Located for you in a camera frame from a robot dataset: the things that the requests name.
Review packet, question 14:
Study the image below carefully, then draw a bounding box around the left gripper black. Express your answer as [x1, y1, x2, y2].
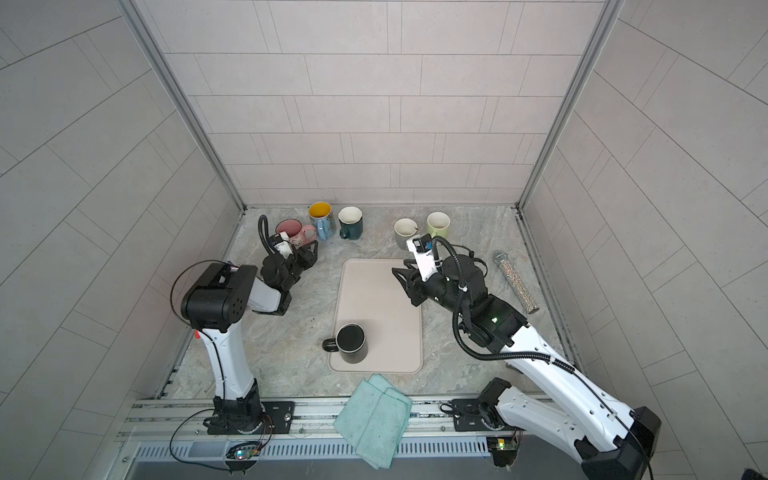
[280, 241, 320, 294]

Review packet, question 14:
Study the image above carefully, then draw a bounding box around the pink glass mug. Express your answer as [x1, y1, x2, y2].
[275, 219, 317, 248]

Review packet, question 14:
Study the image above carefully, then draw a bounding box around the light blue butterfly mug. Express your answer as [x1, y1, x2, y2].
[308, 202, 336, 241]

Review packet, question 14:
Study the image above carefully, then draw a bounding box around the grey mug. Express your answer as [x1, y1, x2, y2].
[394, 218, 418, 250]

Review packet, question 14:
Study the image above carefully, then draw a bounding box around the dark green mug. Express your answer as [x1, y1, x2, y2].
[338, 206, 363, 240]

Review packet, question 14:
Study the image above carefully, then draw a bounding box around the light green mug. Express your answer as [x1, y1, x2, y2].
[426, 211, 451, 238]

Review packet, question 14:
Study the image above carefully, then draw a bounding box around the black mug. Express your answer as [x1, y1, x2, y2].
[321, 323, 368, 364]

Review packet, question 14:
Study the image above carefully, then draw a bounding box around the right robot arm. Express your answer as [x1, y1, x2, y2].
[392, 234, 661, 479]

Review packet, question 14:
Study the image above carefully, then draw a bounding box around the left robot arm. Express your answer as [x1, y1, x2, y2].
[172, 215, 319, 435]

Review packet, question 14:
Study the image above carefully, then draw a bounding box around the beige tray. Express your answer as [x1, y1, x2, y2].
[328, 259, 423, 374]

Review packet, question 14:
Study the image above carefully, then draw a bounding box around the clear tube with grains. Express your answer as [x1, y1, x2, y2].
[493, 251, 539, 314]

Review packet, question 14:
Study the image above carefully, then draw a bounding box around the teal cloth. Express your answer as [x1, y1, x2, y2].
[333, 374, 413, 469]

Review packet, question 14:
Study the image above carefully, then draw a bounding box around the right circuit board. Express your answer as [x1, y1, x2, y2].
[486, 436, 520, 469]

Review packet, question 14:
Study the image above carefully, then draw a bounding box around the circuit board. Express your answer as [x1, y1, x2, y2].
[486, 436, 520, 469]
[224, 441, 264, 475]

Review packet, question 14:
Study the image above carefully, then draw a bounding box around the left circuit board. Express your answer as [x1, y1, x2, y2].
[224, 441, 264, 475]

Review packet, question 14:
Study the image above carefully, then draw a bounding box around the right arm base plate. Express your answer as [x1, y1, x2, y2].
[447, 399, 494, 432]

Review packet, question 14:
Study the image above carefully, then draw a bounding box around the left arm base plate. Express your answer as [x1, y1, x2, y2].
[203, 401, 296, 435]

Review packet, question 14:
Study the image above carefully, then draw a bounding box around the aluminium mounting rail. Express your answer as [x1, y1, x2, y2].
[116, 392, 622, 442]

